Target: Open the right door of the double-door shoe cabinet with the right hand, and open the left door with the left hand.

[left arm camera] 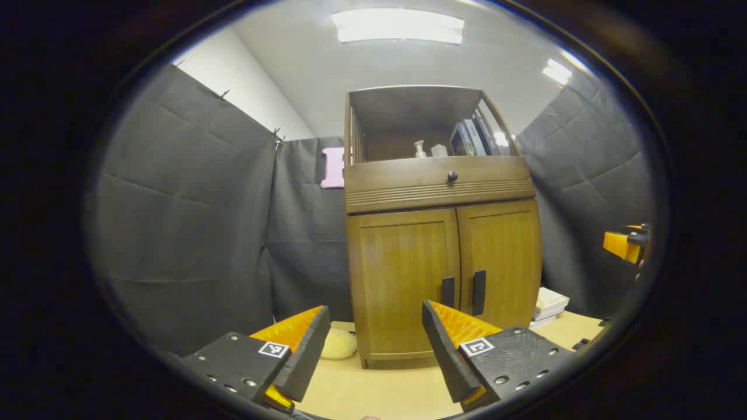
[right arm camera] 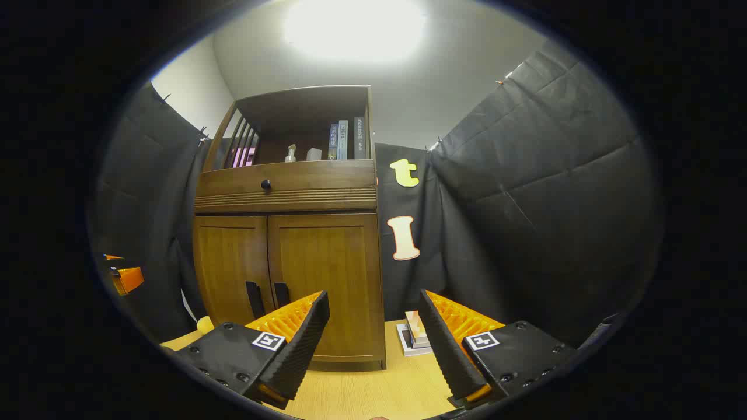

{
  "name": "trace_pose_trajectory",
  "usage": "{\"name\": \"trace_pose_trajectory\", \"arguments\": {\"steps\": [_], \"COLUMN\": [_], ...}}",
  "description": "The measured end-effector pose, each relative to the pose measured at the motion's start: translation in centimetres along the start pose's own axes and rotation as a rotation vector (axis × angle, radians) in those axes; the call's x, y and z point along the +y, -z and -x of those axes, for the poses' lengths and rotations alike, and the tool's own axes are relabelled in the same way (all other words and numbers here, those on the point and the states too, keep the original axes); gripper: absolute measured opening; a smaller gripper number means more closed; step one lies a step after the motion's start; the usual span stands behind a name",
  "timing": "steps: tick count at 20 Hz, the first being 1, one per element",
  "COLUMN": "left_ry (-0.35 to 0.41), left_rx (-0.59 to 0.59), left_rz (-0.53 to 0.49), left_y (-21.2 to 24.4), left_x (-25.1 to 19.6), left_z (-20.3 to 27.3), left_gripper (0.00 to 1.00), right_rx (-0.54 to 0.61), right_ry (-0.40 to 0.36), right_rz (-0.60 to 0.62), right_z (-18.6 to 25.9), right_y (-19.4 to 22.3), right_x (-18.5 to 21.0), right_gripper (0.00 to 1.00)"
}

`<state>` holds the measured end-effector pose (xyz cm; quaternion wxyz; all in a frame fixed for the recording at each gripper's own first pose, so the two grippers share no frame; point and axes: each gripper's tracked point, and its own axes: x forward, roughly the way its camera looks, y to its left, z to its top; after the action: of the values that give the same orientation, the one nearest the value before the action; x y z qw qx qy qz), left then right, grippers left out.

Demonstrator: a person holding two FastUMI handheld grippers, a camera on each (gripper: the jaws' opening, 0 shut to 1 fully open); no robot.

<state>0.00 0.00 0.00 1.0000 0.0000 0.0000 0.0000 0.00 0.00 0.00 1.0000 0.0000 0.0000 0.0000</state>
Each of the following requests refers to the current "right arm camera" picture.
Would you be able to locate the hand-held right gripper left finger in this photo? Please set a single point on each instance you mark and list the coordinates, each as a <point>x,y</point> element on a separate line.
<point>303,344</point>

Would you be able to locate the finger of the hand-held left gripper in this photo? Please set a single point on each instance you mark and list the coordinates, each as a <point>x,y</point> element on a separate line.
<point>129,280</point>
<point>114,261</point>

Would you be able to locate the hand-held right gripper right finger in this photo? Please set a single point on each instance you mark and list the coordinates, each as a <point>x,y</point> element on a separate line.
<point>446,350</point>

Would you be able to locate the wooden shoe cabinet door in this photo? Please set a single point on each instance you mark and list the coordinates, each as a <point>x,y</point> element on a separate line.
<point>230,256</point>
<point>332,256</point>

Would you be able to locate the wooden double-door shoe cabinet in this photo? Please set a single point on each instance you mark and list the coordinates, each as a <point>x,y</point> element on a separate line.
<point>286,201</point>

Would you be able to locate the wooden cabinet drawer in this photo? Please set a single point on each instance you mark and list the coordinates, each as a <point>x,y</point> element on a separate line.
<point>315,175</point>

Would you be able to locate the beige paperback book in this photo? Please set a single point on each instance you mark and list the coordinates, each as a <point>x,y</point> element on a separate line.
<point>416,328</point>

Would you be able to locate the white flat book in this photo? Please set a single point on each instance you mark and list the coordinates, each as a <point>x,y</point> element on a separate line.
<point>408,347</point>

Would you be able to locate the small white cup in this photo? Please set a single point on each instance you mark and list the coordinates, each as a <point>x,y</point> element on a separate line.
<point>314,154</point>

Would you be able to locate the white pump bottle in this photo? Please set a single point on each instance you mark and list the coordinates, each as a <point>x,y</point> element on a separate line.
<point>290,154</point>

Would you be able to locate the dark blue book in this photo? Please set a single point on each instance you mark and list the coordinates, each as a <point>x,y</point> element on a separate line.
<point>333,143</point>

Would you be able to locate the black backdrop cloth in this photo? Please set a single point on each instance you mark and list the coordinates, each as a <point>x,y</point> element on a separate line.
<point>554,175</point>

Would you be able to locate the grey-blue book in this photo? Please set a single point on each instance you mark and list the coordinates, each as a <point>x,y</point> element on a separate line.
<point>342,141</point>

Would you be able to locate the large ceiling light panel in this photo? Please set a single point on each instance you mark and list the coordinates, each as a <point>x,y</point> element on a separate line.
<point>356,29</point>

